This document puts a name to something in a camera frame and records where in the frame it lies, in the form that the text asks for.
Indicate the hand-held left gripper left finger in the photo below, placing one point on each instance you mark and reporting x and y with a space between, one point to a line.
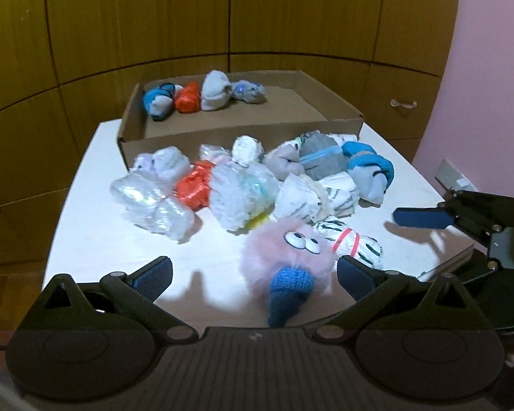
154 277

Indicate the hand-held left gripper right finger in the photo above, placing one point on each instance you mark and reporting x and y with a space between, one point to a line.
355 278

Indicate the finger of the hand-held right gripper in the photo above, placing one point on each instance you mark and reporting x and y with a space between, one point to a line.
419 217

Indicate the white striped red band sock bundle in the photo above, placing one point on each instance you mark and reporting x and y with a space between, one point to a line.
354 243

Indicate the blue and grey sock bundle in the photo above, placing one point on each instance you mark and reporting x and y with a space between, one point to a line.
371 173

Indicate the pink fluffy blue sock bundle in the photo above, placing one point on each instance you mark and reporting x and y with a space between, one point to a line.
278 252

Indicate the large red bundle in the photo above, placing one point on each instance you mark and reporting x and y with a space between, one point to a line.
195 185

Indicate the grey blue striped sock bundle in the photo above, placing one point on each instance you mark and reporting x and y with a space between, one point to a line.
323 159

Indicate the brown cardboard box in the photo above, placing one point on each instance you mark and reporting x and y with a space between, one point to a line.
248 113

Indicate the white black striped sock bundle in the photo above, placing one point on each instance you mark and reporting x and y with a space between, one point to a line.
342 190
297 199

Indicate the small clear wrapped bundle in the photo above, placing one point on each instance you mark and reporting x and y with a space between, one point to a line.
213 153

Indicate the plain grey sock bundle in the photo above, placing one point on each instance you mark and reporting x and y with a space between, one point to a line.
282 161

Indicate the white patterned sock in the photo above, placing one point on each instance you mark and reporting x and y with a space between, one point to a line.
297 141

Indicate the small round white bundle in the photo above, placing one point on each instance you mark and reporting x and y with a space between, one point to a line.
246 150

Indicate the blue and white sock bundle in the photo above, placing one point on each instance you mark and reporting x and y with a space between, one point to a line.
157 100

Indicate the small red wrapped bundle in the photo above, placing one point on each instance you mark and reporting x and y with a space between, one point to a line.
187 99

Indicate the pale grey white sock bundle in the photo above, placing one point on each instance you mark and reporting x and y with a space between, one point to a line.
215 90

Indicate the grey blue patterned sock bundle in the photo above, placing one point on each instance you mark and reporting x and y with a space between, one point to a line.
249 92

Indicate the wooden wardrobe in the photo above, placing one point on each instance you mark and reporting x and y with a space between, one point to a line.
154 21

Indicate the white wall socket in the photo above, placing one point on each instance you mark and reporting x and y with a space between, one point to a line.
454 174

